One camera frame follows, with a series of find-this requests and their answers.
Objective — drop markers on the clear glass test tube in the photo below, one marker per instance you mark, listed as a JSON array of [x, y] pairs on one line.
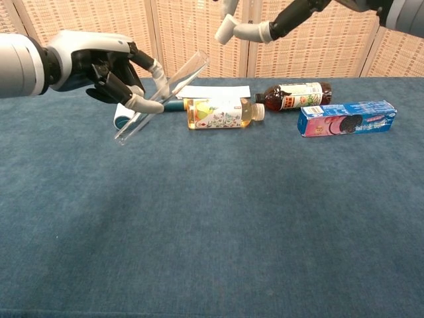
[[132, 127]]

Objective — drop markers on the white and blue paper card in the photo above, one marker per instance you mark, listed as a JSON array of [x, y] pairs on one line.
[[225, 91]]

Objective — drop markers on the teal lint roller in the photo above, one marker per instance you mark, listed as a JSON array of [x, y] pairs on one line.
[[121, 121]]

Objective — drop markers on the woven bamboo folding screen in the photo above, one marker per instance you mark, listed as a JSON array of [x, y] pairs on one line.
[[314, 56]]

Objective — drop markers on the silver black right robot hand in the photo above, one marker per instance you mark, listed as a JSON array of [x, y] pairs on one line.
[[255, 33]]

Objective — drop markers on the blue cookie box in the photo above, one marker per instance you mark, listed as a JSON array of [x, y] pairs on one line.
[[348, 121]]

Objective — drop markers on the white rubber stopper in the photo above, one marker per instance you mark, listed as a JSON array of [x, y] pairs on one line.
[[225, 30]]

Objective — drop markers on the dark tea bottle black cap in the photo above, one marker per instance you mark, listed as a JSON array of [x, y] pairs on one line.
[[275, 97]]

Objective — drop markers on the yellow tea bottle white cap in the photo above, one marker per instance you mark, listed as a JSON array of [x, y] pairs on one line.
[[215, 114]]

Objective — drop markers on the blue table cloth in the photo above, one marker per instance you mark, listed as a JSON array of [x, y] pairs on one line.
[[212, 232]]

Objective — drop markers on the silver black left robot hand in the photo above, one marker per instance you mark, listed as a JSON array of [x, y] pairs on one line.
[[83, 59]]

